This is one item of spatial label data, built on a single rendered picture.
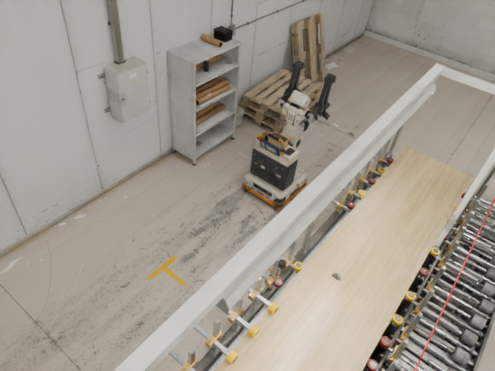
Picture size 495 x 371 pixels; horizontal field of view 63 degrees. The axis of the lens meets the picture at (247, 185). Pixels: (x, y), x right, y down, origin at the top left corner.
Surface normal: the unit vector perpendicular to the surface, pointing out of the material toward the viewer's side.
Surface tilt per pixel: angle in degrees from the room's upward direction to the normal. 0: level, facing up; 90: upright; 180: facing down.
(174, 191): 0
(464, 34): 90
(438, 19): 90
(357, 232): 0
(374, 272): 0
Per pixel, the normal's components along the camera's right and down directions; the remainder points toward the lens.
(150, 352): 0.08, -0.73
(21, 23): 0.78, 0.48
